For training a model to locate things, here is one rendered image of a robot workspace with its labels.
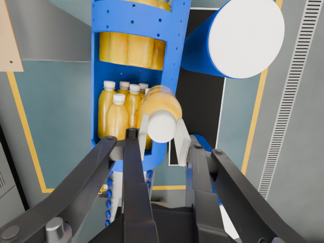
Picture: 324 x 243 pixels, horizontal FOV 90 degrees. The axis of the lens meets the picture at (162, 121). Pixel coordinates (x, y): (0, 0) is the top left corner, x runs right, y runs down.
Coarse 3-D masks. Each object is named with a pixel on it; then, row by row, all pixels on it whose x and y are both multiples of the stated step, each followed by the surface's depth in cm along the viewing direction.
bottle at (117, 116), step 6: (114, 102) 54; (120, 102) 53; (108, 108) 55; (114, 108) 53; (120, 108) 53; (126, 108) 55; (108, 114) 54; (114, 114) 53; (120, 114) 53; (126, 114) 55; (108, 120) 54; (114, 120) 53; (120, 120) 54; (126, 120) 56; (108, 126) 55; (114, 126) 54; (120, 126) 55; (126, 126) 57; (108, 132) 56; (114, 132) 55; (120, 132) 55; (120, 138) 56
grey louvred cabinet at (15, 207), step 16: (0, 128) 171; (0, 144) 167; (0, 160) 166; (0, 176) 166; (16, 176) 190; (0, 192) 166; (16, 192) 185; (0, 208) 166; (16, 208) 185; (0, 224) 166
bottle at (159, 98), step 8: (152, 88) 37; (160, 88) 33; (168, 88) 37; (152, 96) 26; (160, 96) 25; (168, 96) 26; (144, 104) 26; (152, 104) 24; (160, 104) 24; (168, 104) 24; (176, 104) 25; (144, 112) 25; (152, 112) 24; (168, 112) 22; (176, 112) 24; (176, 120) 24
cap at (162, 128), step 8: (160, 112) 22; (152, 120) 21; (160, 120) 21; (168, 120) 21; (152, 128) 21; (160, 128) 21; (168, 128) 21; (176, 128) 21; (152, 136) 21; (160, 136) 21; (168, 136) 21
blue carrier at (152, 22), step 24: (96, 0) 48; (120, 0) 37; (96, 24) 42; (120, 24) 38; (144, 24) 38; (168, 24) 41; (96, 48) 52; (168, 48) 43; (96, 72) 55; (120, 72) 66; (144, 72) 68; (168, 72) 46; (96, 96) 58; (96, 120) 61; (120, 168) 51; (144, 168) 54
